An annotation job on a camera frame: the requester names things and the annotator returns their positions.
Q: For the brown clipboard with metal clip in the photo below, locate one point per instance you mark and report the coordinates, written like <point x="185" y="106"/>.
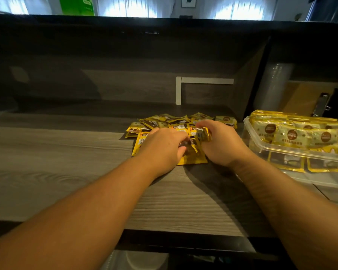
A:
<point x="301" y="98"/>

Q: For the person's left hand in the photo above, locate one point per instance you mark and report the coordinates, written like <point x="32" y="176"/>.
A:
<point x="160" y="151"/>

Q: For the person's right forearm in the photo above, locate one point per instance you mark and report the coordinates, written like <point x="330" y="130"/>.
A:
<point x="298" y="216"/>

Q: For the white angled bracket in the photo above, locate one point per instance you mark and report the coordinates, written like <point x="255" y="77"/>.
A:
<point x="178" y="91"/>

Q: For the dark curtain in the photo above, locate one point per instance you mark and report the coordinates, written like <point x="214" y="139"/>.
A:
<point x="326" y="8"/>

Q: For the pile of yellow sachets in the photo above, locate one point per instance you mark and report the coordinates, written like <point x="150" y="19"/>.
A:
<point x="155" y="122"/>

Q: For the wrapped stack of white lids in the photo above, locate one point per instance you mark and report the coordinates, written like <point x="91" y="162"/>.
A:
<point x="146" y="261"/>

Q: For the wrapped stack of clear cups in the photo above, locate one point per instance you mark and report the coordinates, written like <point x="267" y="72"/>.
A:
<point x="273" y="85"/>

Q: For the light picture frame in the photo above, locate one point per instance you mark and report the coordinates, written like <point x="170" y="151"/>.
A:
<point x="188" y="1"/>

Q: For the green banner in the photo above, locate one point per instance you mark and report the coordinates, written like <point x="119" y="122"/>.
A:
<point x="76" y="5"/>

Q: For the person's left forearm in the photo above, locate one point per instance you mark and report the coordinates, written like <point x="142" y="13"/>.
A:
<point x="67" y="222"/>

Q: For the clear plastic container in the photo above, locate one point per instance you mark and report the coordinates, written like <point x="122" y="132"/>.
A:
<point x="326" y="177"/>

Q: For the person's right hand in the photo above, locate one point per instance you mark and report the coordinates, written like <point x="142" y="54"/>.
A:
<point x="225" y="146"/>

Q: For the row of packets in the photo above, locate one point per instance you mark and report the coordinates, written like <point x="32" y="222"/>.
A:
<point x="293" y="134"/>

